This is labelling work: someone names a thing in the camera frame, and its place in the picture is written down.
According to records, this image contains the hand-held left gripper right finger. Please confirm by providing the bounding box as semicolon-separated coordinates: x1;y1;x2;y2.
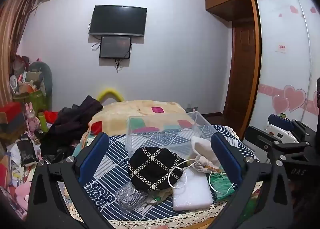
211;132;294;229

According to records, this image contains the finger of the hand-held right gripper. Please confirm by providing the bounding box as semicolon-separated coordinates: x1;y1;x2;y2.
267;114;316;145
244;125;313;164

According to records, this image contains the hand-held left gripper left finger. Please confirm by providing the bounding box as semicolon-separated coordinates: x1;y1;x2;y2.
27;132;110;229

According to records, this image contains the white plastic device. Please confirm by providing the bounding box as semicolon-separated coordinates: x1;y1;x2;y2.
264;123;298;144

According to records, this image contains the blue patterned bedcover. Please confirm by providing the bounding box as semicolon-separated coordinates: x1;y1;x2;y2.
72;124;260;222

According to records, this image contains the white cloth bag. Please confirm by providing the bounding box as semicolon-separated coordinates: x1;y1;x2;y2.
190;136;216;161

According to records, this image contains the green fabric pouch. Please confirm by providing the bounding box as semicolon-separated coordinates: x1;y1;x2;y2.
208;167;237;201

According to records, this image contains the pile of dark clothes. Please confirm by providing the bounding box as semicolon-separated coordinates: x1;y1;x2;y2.
39;95;104;164

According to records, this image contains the white wardrobe with pink hearts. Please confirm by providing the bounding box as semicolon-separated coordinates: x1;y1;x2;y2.
250;0;320;142

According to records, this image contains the clear plastic storage box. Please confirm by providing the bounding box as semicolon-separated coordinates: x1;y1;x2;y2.
126;111;218;158

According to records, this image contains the white foam pad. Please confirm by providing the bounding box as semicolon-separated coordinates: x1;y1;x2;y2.
172;169;214;211

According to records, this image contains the red cloth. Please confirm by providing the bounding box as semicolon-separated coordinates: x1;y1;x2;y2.
44;110;60;125

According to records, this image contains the black velvet lattice pouch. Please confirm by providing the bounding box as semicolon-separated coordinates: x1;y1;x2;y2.
127;147;187;191

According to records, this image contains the beige blanket with coloured squares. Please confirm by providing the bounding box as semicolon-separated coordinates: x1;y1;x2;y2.
80;100;198;146

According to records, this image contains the brown wooden door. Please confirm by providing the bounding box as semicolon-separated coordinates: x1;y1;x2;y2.
223;21;258;131

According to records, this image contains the green paper roll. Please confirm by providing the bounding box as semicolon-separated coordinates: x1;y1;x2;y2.
37;112;50;133

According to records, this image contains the cream lace cloth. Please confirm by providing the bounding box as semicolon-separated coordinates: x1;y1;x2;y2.
60;125;265;229

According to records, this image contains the yellow foam hoop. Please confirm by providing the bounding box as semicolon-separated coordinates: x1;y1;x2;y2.
97;87;125;104

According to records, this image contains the black printed bag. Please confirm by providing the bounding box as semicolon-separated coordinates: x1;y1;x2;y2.
17;140;40;166

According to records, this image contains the pink bunny doll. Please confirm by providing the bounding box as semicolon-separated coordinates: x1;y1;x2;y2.
24;103;42;143

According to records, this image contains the green gift bag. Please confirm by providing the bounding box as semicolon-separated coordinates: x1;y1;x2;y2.
12;89;43;113

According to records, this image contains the red box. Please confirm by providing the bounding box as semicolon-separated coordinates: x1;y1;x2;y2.
0;102;23;123

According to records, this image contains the small beige drawstring pouch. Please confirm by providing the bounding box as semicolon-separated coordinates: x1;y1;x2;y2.
194;154;221;175

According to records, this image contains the small black wall monitor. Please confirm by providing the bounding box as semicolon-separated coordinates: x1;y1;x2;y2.
99;35;132;59

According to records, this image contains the black wall television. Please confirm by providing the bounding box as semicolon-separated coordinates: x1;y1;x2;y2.
89;5;148;37

